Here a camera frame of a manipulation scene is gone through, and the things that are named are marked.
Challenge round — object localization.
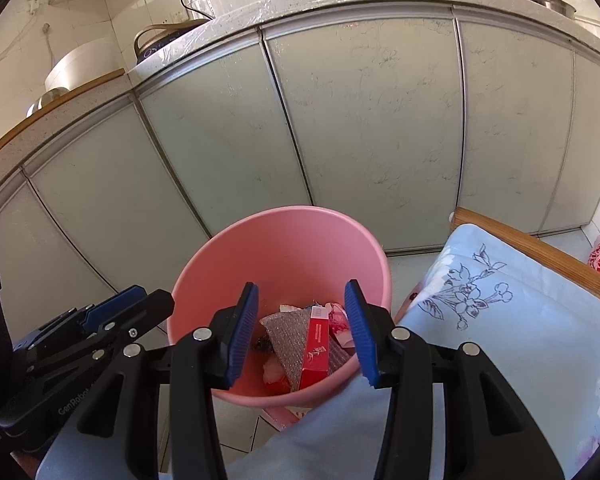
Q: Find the wooden table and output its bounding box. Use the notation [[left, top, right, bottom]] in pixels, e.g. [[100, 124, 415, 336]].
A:
[[450, 207, 600, 301]]

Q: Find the silver mesh scouring pad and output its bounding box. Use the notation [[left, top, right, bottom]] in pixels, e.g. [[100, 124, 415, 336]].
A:
[[259, 308, 356, 391]]

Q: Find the white rice cooker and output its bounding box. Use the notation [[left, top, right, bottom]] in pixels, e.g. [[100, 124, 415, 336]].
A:
[[44, 42, 112, 93]]

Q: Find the red cardboard box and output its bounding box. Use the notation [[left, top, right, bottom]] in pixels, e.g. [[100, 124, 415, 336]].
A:
[[297, 306, 333, 391]]

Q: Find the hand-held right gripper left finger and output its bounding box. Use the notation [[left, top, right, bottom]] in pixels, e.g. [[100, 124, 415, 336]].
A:
[[75, 281, 260, 480]]

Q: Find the grey blue fabric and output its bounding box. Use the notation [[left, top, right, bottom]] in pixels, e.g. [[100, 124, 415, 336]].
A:
[[35, 430, 158, 480]]

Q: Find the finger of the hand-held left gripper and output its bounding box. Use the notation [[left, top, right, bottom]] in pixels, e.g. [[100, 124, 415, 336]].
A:
[[82, 285, 148, 333], [92, 289, 176, 361]]

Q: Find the steel basin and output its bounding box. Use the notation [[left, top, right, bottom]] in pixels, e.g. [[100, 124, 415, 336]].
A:
[[522, 0, 578, 16]]

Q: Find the wooden board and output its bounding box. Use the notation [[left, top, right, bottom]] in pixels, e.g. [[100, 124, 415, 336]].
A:
[[0, 67, 126, 158]]

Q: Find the light blue floral cloth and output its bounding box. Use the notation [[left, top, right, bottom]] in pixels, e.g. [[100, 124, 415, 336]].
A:
[[220, 222, 600, 480]]

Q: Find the pale green kitchen cabinet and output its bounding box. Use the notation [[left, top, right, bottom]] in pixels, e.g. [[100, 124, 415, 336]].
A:
[[0, 15, 600, 341]]

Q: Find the pink plastic bucket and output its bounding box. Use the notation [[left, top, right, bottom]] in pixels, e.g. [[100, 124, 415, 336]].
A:
[[166, 205, 393, 409]]

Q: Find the torn red white paper cup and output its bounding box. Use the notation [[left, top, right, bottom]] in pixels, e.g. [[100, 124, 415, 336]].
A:
[[325, 301, 353, 348]]

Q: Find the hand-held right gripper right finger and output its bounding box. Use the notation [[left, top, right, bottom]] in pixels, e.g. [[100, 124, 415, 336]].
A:
[[344, 280, 566, 480]]

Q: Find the red patterned mat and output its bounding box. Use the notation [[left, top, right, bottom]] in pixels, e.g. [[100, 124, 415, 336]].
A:
[[260, 405, 313, 428]]

